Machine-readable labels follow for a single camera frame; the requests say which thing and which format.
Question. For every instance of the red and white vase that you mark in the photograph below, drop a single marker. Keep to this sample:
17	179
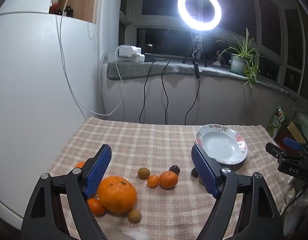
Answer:
54	3

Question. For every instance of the white plastic bag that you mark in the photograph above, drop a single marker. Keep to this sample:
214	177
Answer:
297	202

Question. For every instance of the dark bottle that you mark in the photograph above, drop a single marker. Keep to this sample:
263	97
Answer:
69	11

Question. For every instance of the brown box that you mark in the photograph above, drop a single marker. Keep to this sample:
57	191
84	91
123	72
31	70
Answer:
290	132

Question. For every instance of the medium orange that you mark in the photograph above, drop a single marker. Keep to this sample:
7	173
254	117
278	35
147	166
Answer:
80	165

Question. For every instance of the white cabinet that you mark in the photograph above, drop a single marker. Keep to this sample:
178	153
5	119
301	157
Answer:
31	92

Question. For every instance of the white power adapters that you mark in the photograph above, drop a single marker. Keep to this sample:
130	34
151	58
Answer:
139	57

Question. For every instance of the dark purple fruit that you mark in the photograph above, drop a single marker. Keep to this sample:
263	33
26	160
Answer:
194	172
174	169

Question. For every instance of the lace cloth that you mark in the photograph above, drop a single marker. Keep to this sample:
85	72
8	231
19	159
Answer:
306	123

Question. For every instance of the brown kiwi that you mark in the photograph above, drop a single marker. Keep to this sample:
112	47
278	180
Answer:
144	173
134	215

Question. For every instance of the window frame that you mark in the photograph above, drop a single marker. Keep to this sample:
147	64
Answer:
134	22

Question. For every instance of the small dark ornament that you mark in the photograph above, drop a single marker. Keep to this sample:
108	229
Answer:
219	56

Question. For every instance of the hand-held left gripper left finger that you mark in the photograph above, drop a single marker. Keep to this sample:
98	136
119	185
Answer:
100	166

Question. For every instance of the white floral plate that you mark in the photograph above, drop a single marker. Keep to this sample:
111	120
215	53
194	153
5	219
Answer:
219	143

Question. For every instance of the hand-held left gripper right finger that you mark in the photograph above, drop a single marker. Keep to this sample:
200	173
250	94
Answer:
202	167

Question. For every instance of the large orange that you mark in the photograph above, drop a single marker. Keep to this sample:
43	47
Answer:
117	195

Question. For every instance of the green snack packet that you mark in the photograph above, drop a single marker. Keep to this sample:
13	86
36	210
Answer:
276	122

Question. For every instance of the potted spider plant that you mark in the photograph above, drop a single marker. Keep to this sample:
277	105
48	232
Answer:
240	60

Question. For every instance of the small tangerine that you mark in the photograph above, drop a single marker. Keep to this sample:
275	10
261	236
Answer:
96	207

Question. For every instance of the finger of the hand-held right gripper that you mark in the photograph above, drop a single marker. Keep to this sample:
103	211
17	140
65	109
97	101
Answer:
275	150
291	143

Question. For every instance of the black power adapter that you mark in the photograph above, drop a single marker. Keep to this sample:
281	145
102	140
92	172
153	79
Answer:
149	57

